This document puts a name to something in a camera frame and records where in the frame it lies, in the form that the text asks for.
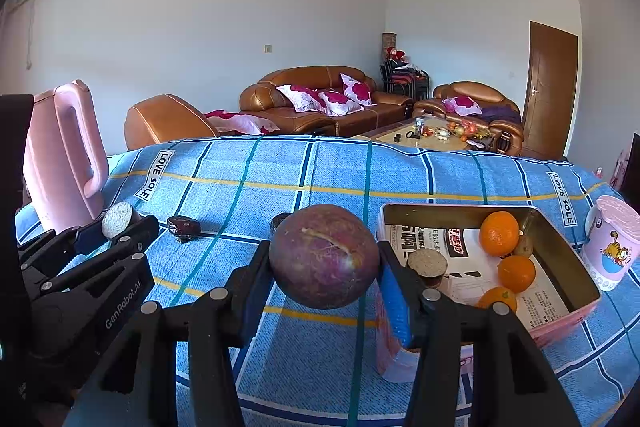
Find printed paper sheet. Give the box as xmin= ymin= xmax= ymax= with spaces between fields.
xmin=380 ymin=225 xmax=568 ymax=329

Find dark red date left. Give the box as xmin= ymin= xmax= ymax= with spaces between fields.
xmin=167 ymin=215 xmax=201 ymax=243

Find orange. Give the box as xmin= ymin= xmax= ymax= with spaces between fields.
xmin=498 ymin=256 xmax=536 ymax=294
xmin=480 ymin=210 xmax=520 ymax=257
xmin=475 ymin=286 xmax=518 ymax=312

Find fruit pile on coffee table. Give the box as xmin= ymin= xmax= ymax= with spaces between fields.
xmin=447 ymin=120 xmax=492 ymax=141

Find black television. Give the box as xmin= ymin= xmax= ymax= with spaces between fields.
xmin=620 ymin=147 xmax=640 ymax=209

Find pink cartoon lidded cup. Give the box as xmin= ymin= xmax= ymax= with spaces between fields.
xmin=580 ymin=195 xmax=640 ymax=291

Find armchair flower cushion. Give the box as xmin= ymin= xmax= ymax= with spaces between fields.
xmin=442 ymin=95 xmax=482 ymax=117

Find brown leather three-seat sofa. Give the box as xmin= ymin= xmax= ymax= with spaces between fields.
xmin=240 ymin=66 xmax=413 ymax=136

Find dark red date right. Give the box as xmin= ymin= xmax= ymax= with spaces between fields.
xmin=270 ymin=212 xmax=291 ymax=234

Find stacked dark chairs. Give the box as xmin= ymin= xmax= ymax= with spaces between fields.
xmin=381 ymin=48 xmax=431 ymax=101

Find brown leather armchair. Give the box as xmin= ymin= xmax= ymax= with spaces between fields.
xmin=411 ymin=80 xmax=524 ymax=156

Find dark red date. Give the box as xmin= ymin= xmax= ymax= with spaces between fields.
xmin=270 ymin=212 xmax=291 ymax=234
xmin=167 ymin=215 xmax=201 ymax=243

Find flower cushion near ottoman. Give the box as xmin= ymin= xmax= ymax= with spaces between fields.
xmin=205 ymin=109 xmax=280 ymax=135

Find brown wooden door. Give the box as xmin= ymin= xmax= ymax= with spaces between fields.
xmin=522 ymin=22 xmax=579 ymax=159

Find purple sliced yam piece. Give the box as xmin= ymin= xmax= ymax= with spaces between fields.
xmin=407 ymin=248 xmax=448 ymax=287

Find pink tin box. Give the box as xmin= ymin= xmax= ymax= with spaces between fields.
xmin=374 ymin=201 xmax=602 ymax=383

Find white pink flower cushion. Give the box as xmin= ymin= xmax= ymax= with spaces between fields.
xmin=340 ymin=72 xmax=373 ymax=107

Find wooden coffee table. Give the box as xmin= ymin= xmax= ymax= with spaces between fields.
xmin=355 ymin=115 xmax=497 ymax=152

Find small tan longan fruit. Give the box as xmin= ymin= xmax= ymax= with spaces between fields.
xmin=512 ymin=234 xmax=534 ymax=258

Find purple passion fruit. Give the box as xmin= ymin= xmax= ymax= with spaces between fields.
xmin=269 ymin=204 xmax=380 ymax=310

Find pink plastic pitcher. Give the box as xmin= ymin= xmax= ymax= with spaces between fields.
xmin=24 ymin=79 xmax=108 ymax=233

